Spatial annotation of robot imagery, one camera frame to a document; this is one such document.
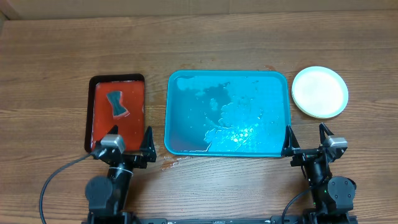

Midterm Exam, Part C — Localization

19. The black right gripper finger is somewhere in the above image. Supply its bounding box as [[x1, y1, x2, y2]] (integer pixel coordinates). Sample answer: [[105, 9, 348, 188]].
[[281, 125, 300, 157], [319, 123, 333, 143]]

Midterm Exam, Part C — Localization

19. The green plate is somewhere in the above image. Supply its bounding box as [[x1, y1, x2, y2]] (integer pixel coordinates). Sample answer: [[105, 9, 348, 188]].
[[292, 93, 338, 119]]

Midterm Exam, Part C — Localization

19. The light blue plate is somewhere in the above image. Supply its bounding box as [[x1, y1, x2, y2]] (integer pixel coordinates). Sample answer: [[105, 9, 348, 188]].
[[291, 66, 349, 115]]

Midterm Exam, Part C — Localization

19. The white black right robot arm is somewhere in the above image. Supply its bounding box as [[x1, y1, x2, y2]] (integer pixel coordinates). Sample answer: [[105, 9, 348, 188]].
[[274, 123, 358, 224]]

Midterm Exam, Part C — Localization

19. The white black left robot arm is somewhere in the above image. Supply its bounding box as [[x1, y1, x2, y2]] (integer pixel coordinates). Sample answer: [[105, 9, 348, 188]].
[[85, 126, 157, 224]]

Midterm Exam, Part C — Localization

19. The black tray with red liquid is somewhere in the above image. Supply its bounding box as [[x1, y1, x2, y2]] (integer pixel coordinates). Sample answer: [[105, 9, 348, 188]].
[[84, 73, 145, 152]]

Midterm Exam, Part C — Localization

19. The teal plastic serving tray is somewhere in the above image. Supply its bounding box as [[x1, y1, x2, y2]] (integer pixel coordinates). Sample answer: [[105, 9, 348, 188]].
[[164, 70, 291, 157]]

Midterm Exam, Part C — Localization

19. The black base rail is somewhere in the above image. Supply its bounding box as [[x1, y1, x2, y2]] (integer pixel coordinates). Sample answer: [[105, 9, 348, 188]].
[[82, 212, 358, 224]]

